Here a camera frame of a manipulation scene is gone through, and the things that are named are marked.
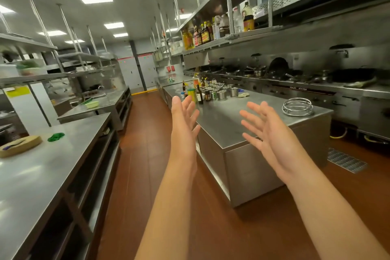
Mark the person's right hand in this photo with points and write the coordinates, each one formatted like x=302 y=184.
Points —
x=275 y=144

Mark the person's left hand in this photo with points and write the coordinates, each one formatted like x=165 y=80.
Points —
x=181 y=135

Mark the person's right middle finger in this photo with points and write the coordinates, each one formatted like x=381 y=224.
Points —
x=251 y=119

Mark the person's left fingers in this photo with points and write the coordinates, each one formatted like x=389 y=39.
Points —
x=179 y=110

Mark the person's right thumb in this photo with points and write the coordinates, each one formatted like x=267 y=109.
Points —
x=269 y=112

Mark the person's right little finger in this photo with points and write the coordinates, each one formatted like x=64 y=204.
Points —
x=252 y=144

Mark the person's right forearm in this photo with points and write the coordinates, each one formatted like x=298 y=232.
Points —
x=329 y=217

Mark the person's left forearm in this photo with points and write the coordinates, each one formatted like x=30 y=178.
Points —
x=167 y=208

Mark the steel island counter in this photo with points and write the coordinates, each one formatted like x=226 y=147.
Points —
x=243 y=135

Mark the yellow lidded jar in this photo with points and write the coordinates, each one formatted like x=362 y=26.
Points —
x=191 y=95

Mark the dark glass sauce bottle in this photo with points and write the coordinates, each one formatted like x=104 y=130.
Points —
x=200 y=95

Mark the green cloth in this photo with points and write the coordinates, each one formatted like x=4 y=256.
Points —
x=243 y=95

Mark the group of steel seasoning pots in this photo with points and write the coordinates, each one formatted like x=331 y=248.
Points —
x=222 y=90

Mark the tilted black wok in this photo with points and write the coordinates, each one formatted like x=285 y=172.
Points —
x=278 y=66

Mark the white cabinet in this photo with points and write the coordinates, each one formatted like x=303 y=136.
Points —
x=137 y=71

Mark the steel sink table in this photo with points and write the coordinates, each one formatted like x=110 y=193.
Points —
x=106 y=106

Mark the steel cooking range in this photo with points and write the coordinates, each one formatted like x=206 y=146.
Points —
x=350 y=98

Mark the row of sauce bottles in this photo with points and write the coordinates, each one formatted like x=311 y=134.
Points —
x=207 y=32

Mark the green plastic basket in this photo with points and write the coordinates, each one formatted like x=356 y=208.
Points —
x=92 y=104

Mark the steel floor drain grate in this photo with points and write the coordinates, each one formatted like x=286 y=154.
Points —
x=347 y=160

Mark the large black wok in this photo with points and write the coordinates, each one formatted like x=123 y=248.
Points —
x=355 y=75

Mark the range water faucet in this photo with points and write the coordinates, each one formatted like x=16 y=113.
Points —
x=342 y=51

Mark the green scrubber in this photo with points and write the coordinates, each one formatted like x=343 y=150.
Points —
x=56 y=137

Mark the clear plastic food container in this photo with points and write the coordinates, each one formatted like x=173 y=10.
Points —
x=30 y=67

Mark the long steel worktable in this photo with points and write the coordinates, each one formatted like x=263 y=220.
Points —
x=36 y=183

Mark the yellow label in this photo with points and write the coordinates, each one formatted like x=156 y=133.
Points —
x=17 y=91

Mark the round wooden chopping block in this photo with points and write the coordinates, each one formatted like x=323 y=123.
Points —
x=19 y=146

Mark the steel wall shelf rack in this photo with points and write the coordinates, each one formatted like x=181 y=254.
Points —
x=27 y=78

